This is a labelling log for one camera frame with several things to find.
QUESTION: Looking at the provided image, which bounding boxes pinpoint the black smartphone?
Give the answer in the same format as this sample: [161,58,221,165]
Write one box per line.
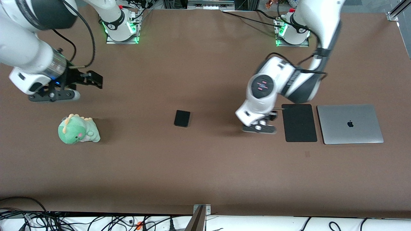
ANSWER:
[174,110,191,128]

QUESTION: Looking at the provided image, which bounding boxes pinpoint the black mouse pad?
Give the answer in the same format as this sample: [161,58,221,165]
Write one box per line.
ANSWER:
[282,103,318,142]

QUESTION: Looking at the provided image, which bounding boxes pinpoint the green dinosaur plush toy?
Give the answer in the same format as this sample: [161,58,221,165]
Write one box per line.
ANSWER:
[58,113,101,144]

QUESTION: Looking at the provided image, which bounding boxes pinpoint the silver laptop with apple logo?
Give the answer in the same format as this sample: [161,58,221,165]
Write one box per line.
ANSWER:
[317,104,384,145]

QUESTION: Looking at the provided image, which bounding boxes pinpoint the aluminium corner profile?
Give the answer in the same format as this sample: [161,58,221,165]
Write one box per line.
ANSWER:
[386,0,411,21]

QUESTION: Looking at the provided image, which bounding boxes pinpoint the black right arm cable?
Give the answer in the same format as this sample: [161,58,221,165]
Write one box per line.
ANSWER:
[53,0,97,70]

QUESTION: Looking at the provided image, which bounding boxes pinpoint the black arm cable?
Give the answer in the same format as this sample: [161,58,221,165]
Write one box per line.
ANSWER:
[266,14,328,76]
[53,0,97,70]

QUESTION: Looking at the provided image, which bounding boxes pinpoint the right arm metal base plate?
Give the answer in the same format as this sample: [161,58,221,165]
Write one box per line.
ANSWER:
[106,9,142,45]

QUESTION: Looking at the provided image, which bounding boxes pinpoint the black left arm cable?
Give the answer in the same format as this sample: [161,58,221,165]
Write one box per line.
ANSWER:
[266,14,328,76]

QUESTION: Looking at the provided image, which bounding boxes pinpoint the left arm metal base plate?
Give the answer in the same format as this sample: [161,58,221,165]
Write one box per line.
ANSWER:
[274,16,310,48]

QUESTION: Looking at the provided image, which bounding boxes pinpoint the black cable on table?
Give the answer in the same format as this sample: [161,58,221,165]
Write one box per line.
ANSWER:
[222,9,284,28]

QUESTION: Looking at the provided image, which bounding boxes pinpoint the metal table edge bracket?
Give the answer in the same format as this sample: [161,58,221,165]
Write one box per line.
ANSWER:
[193,204,212,216]

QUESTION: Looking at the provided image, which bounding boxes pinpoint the dark aluminium post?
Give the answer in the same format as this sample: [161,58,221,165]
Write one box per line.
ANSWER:
[185,205,206,231]

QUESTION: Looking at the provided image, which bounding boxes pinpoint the black looped cable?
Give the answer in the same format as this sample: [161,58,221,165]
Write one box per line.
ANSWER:
[0,196,48,222]

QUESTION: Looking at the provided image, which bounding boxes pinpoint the aluminium frame rail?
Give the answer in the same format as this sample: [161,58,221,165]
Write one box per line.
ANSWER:
[187,0,235,10]

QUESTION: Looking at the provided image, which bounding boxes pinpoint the tangled black cables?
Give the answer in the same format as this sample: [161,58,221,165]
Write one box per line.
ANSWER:
[0,210,193,231]

